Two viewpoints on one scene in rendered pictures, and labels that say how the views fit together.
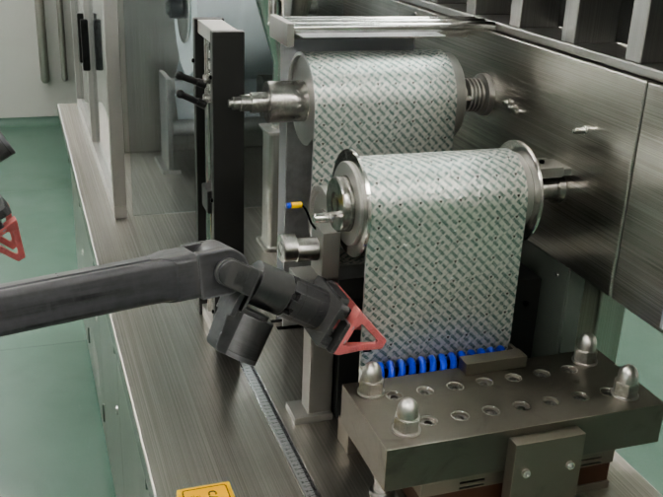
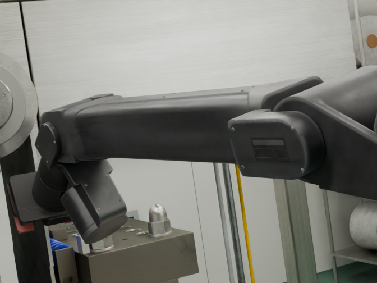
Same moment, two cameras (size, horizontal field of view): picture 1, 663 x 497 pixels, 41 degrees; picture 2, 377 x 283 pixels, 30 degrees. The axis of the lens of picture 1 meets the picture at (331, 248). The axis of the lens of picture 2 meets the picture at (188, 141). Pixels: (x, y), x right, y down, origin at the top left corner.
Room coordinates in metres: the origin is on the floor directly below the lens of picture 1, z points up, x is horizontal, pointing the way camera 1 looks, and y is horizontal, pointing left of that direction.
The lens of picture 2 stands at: (1.00, 0.92, 1.21)
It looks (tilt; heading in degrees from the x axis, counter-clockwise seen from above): 3 degrees down; 264
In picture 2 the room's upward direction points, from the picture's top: 8 degrees counter-clockwise
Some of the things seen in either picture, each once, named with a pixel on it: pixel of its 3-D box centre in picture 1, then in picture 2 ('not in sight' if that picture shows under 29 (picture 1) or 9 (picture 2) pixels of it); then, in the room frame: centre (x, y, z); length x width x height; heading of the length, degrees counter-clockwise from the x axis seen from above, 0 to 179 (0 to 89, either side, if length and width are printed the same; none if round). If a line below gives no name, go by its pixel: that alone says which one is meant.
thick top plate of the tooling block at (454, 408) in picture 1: (500, 412); (99, 247); (1.04, -0.24, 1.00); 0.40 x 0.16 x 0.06; 110
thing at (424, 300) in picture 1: (441, 303); (22, 195); (1.14, -0.16, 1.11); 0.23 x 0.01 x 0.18; 110
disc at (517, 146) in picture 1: (514, 190); not in sight; (1.24, -0.26, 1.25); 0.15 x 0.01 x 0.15; 20
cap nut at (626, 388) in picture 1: (626, 380); not in sight; (1.05, -0.40, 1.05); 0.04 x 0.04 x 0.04
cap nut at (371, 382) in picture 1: (371, 377); (99, 233); (1.03, -0.06, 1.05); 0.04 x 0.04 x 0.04
